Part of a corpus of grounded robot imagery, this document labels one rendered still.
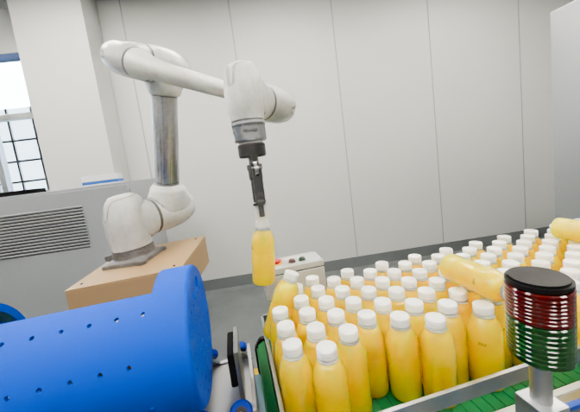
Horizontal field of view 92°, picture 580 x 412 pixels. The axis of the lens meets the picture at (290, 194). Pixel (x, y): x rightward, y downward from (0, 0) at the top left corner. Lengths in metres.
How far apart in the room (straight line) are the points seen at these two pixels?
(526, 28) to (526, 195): 2.07
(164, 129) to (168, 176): 0.20
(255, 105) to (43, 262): 2.20
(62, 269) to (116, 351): 2.06
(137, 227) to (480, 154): 3.92
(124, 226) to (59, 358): 0.69
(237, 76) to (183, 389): 0.67
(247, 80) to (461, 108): 3.61
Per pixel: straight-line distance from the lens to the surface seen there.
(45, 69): 3.82
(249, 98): 0.75
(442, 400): 0.68
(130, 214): 1.24
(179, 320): 0.57
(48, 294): 2.74
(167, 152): 1.29
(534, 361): 0.46
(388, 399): 0.77
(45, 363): 0.64
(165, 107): 1.27
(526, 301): 0.43
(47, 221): 2.59
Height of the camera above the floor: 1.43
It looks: 6 degrees down
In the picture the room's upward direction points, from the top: 7 degrees counter-clockwise
